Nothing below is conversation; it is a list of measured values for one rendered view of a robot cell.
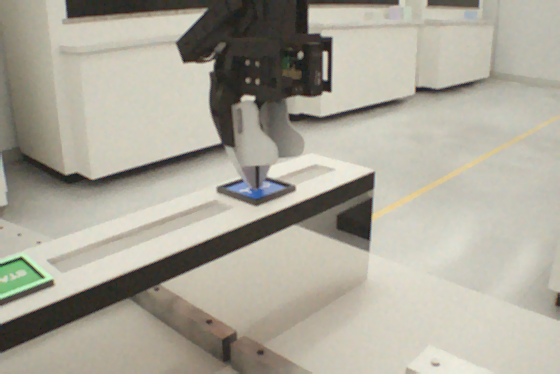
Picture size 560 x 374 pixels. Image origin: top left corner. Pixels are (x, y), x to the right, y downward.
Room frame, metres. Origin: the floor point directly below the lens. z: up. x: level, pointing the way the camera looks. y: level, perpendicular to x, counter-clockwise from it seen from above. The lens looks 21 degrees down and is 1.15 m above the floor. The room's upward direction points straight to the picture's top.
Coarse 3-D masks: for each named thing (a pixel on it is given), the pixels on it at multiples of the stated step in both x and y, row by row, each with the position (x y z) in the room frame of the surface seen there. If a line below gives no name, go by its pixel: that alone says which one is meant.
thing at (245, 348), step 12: (240, 348) 0.40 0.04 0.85; (252, 348) 0.40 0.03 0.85; (264, 348) 0.40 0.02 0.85; (240, 360) 0.40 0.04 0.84; (252, 360) 0.39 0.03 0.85; (264, 360) 0.38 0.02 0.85; (276, 360) 0.38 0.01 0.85; (288, 360) 0.38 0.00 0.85; (240, 372) 0.40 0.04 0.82; (252, 372) 0.39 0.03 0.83; (264, 372) 0.38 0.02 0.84; (276, 372) 0.37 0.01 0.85; (288, 372) 0.37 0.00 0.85; (300, 372) 0.37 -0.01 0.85
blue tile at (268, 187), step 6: (234, 186) 0.51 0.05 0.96; (240, 186) 0.51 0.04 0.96; (246, 186) 0.51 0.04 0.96; (264, 186) 0.51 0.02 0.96; (270, 186) 0.51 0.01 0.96; (276, 186) 0.51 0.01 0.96; (282, 186) 0.51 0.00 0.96; (240, 192) 0.50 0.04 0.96; (246, 192) 0.50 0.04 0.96; (252, 192) 0.50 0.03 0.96; (258, 192) 0.50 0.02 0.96; (264, 192) 0.50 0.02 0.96; (270, 192) 0.50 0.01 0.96
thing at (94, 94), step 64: (0, 0) 3.66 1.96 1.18; (64, 0) 3.22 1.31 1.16; (128, 0) 3.55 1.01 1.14; (192, 0) 3.94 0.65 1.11; (64, 64) 3.19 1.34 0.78; (128, 64) 3.29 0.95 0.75; (192, 64) 3.65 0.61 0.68; (64, 128) 3.16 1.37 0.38; (128, 128) 3.26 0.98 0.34; (192, 128) 3.64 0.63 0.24
